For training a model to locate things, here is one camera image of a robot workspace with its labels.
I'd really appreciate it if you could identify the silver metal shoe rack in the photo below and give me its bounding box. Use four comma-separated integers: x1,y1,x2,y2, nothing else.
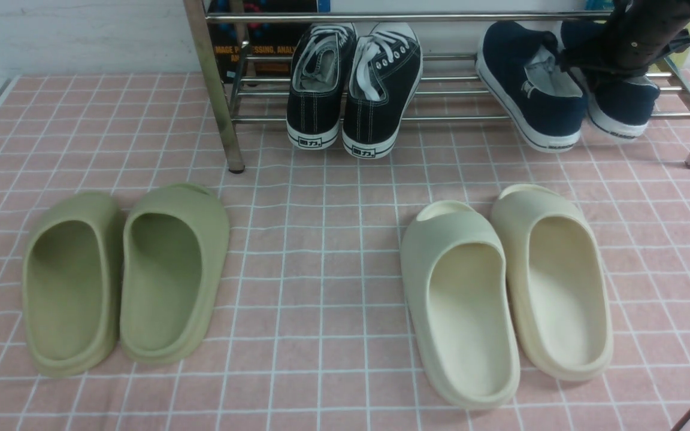
183,1,690,174

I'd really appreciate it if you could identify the cream foam slipper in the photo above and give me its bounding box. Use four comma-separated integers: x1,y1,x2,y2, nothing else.
491,184,613,381
400,200,520,410

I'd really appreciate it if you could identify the left green foam slipper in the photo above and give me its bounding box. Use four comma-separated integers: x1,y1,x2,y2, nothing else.
22,191,125,378

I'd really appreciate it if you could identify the left cream foam slipper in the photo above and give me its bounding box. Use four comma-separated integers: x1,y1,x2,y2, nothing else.
400,200,520,410

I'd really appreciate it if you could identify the pink checkered cloth mat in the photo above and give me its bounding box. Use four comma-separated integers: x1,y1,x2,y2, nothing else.
0,74,690,430

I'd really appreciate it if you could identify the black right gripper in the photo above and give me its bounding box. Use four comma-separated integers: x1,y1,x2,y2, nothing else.
559,1,690,77

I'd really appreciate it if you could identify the left black canvas sneaker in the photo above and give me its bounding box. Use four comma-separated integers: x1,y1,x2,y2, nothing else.
286,23,357,150

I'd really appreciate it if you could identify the dark poster with orange text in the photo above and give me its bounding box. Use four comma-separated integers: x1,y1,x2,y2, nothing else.
208,1,331,84

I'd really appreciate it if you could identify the right cream foam slipper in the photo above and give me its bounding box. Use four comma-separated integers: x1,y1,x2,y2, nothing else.
491,184,613,381

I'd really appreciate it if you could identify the right green foam slipper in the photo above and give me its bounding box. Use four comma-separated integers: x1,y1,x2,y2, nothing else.
120,183,231,365

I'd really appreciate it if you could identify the navy slip-on shoe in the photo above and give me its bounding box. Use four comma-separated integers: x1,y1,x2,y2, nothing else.
553,21,660,140
476,21,588,153

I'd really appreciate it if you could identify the green foam slipper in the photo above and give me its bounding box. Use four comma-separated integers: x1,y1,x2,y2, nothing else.
120,183,231,365
22,191,125,378

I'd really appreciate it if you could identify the right black canvas sneaker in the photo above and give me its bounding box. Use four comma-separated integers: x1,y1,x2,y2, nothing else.
343,22,423,159

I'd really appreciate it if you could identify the black canvas sneaker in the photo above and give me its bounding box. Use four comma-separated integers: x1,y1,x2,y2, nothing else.
343,22,423,159
286,23,357,150

